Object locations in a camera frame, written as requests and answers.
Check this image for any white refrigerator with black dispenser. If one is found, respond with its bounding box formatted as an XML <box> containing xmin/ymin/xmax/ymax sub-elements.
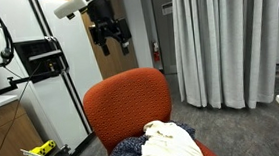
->
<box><xmin>0</xmin><ymin>0</ymin><xmax>110</xmax><ymax>156</ymax></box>

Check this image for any white door sign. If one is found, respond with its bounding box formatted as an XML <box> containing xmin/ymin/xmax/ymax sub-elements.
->
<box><xmin>161</xmin><ymin>1</ymin><xmax>175</xmax><ymax>17</ymax></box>

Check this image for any white button jersey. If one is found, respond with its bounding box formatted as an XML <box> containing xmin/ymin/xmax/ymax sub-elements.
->
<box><xmin>136</xmin><ymin>116</ymin><xmax>206</xmax><ymax>156</ymax></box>

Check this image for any grey pleated curtain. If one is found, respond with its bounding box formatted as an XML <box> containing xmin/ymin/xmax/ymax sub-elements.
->
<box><xmin>170</xmin><ymin>0</ymin><xmax>279</xmax><ymax>116</ymax></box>

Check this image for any white flat plastic piece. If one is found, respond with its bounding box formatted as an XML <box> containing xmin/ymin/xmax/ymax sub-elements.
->
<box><xmin>20</xmin><ymin>145</ymin><xmax>49</xmax><ymax>156</ymax></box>

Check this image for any wooden drawer cabinet white top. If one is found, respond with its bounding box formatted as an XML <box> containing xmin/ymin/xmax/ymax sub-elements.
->
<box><xmin>0</xmin><ymin>92</ymin><xmax>46</xmax><ymax>156</ymax></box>

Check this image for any thin black cable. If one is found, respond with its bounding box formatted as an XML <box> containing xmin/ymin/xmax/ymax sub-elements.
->
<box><xmin>0</xmin><ymin>62</ymin><xmax>50</xmax><ymax>156</ymax></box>

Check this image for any orange fabric office chair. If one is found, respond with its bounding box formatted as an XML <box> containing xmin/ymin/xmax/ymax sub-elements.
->
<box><xmin>80</xmin><ymin>61</ymin><xmax>224</xmax><ymax>156</ymax></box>

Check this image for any yellow power strip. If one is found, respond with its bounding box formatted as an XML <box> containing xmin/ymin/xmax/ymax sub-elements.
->
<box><xmin>21</xmin><ymin>139</ymin><xmax>58</xmax><ymax>156</ymax></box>

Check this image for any black table clamp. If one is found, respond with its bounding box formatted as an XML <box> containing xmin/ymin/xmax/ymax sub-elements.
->
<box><xmin>50</xmin><ymin>143</ymin><xmax>74</xmax><ymax>156</ymax></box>

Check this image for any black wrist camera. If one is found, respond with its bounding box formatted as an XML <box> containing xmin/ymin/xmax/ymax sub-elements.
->
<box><xmin>65</xmin><ymin>11</ymin><xmax>77</xmax><ymax>21</ymax></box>

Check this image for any grey door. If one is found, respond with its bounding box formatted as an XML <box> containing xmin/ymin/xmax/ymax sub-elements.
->
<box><xmin>149</xmin><ymin>0</ymin><xmax>179</xmax><ymax>77</ymax></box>

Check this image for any red fire extinguisher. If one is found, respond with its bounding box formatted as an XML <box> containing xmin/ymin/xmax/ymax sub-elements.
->
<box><xmin>151</xmin><ymin>39</ymin><xmax>162</xmax><ymax>64</ymax></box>

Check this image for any brown wooden wardrobe cabinet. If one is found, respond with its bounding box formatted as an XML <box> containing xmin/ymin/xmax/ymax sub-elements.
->
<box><xmin>39</xmin><ymin>0</ymin><xmax>140</xmax><ymax>85</ymax></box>

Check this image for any blue white patterned cloth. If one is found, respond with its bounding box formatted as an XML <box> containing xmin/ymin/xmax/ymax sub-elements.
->
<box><xmin>101</xmin><ymin>118</ymin><xmax>199</xmax><ymax>156</ymax></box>

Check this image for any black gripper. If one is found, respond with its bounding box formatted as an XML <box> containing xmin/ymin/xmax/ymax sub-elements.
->
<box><xmin>86</xmin><ymin>0</ymin><xmax>135</xmax><ymax>59</ymax></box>

